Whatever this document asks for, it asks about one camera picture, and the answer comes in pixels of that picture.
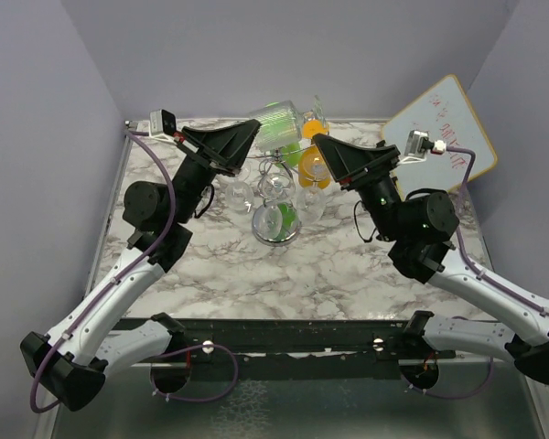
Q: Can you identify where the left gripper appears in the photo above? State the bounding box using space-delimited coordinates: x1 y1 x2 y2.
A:
171 118 261 224

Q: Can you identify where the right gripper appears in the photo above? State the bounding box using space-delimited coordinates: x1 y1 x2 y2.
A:
313 134 405 241

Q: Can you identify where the orange plastic wine glass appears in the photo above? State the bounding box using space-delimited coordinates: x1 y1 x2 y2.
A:
297 119 330 189

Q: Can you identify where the clear wine glass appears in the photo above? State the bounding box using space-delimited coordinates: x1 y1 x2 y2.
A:
296 185 326 225
225 165 254 214
253 173 296 243
248 95 329 153

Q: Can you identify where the green plastic wine glass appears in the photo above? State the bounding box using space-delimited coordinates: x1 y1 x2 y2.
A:
281 143 302 167

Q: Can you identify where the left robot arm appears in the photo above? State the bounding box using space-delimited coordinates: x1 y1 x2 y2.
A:
20 119 261 413

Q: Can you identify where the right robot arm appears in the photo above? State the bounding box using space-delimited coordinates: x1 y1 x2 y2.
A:
313 134 549 385

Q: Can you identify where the chrome wine glass rack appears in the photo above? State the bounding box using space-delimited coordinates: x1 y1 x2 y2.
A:
251 144 330 247

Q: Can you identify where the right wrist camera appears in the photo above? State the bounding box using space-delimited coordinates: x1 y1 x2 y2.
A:
399 130 447 166

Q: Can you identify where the whiteboard with yellow frame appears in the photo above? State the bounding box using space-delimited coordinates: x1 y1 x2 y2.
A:
381 75 498 196

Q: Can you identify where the black front table rail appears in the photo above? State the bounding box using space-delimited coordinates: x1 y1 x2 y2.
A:
109 317 458 383

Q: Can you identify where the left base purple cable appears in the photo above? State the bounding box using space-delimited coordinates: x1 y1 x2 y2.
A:
149 343 240 403

